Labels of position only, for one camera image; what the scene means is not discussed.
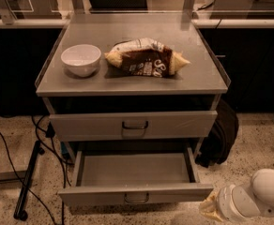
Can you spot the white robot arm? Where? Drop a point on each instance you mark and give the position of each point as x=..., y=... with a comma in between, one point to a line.
x=238, y=203

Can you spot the grey metal drawer cabinet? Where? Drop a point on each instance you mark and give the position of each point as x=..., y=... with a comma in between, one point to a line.
x=156, y=80

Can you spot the brown chip bag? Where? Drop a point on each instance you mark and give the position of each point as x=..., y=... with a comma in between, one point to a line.
x=146, y=57

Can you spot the grey top drawer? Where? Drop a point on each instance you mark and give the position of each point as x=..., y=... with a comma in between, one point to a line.
x=132, y=125

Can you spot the black stand leg with wheel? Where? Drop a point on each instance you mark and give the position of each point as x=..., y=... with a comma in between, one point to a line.
x=20, y=213

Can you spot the white ceramic bowl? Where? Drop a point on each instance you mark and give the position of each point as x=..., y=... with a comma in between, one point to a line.
x=81, y=60

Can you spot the grey drawer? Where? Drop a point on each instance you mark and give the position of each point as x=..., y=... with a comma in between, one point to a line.
x=132, y=125
x=134, y=179

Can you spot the black backpack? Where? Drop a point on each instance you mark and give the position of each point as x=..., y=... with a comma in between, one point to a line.
x=216, y=147

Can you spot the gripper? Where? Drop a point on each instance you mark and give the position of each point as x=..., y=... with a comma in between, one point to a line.
x=223, y=202

